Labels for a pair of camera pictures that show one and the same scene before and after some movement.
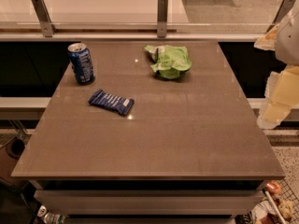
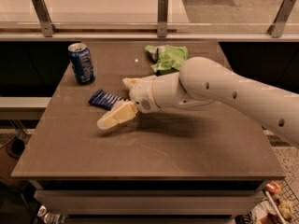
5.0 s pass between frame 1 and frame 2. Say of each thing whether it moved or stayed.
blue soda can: stayed
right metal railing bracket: stayed
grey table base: stayed
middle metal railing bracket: stayed
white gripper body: moved
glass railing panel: stayed
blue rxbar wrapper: stayed
